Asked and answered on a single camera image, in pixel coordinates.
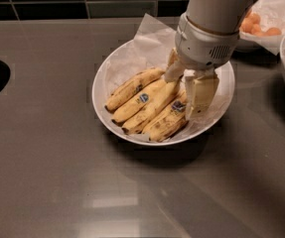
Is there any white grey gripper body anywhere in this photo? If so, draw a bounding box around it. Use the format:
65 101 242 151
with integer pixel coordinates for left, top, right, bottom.
175 13 239 70

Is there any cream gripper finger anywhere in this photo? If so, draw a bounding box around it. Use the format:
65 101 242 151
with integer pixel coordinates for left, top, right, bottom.
184 69 219 120
164 49 185 82

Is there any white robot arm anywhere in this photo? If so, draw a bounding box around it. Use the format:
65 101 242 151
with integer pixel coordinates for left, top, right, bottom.
165 0 285 120

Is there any middle spotted banana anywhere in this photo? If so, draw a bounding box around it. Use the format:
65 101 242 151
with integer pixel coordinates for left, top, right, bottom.
122 80 180 135

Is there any spotted banana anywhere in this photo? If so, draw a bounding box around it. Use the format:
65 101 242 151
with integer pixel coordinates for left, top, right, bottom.
148 110 187 142
104 67 164 112
122 80 180 135

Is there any white paper liner in bowl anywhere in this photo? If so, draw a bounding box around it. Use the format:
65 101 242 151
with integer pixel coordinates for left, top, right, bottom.
100 15 234 145

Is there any large white bowl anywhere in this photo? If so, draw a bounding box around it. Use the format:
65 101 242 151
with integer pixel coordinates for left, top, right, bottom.
91 32 236 147

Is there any top left spotted banana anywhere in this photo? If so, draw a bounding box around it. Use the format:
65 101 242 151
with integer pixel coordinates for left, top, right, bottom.
104 67 164 112

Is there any rightmost spotted banana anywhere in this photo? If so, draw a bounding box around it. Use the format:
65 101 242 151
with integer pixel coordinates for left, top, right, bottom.
148 110 187 142

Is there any white bowl with oranges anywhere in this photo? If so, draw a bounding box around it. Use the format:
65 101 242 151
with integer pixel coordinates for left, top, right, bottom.
234 7 282 54

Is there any pile of small orange fruits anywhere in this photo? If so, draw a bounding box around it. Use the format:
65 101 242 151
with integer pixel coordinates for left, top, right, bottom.
239 13 282 37

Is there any white paper under oranges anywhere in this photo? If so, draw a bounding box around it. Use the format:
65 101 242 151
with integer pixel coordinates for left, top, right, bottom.
239 0 285 57

